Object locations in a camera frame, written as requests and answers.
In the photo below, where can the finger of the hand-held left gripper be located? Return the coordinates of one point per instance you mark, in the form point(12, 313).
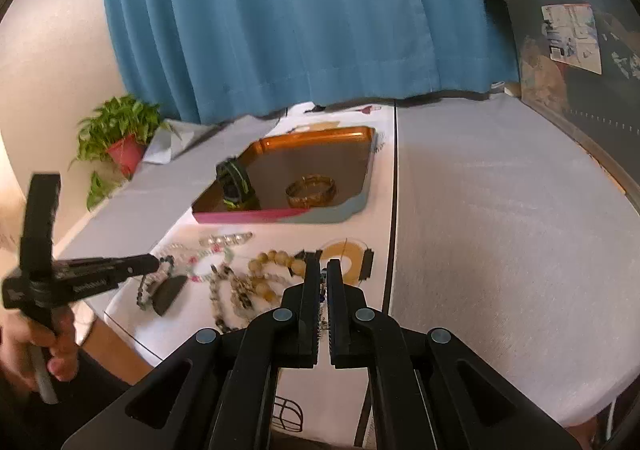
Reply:
point(135, 266)

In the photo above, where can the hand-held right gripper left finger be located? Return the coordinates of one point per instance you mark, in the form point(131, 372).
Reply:
point(312, 300)

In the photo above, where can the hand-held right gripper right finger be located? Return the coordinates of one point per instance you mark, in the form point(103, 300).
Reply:
point(336, 300)

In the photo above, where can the orange tin tray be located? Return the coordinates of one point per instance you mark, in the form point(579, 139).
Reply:
point(300, 155)

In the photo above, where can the person's left hand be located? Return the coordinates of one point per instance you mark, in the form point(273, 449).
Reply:
point(62, 360)

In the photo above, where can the grey table cover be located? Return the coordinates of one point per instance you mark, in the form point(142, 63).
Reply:
point(150, 200)

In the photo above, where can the white printed paper mat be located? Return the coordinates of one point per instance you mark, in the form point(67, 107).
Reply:
point(280, 236)

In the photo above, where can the amber bangle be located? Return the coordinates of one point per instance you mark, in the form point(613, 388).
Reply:
point(325, 192)

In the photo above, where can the grey paper sheet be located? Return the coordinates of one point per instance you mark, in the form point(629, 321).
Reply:
point(167, 145)

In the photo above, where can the black green watch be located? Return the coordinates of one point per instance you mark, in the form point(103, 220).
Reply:
point(235, 180)

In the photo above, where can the person's dark clothing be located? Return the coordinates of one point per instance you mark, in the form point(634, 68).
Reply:
point(75, 420)

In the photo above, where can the potted green plant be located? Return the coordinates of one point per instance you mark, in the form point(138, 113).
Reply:
point(125, 120)

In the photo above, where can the white textured cloth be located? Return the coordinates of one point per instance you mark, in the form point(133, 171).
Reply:
point(500, 230)

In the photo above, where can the blue curtain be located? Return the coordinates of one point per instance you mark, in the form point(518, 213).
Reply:
point(300, 20)

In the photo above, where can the paper wall sticker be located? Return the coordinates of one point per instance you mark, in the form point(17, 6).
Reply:
point(572, 38)

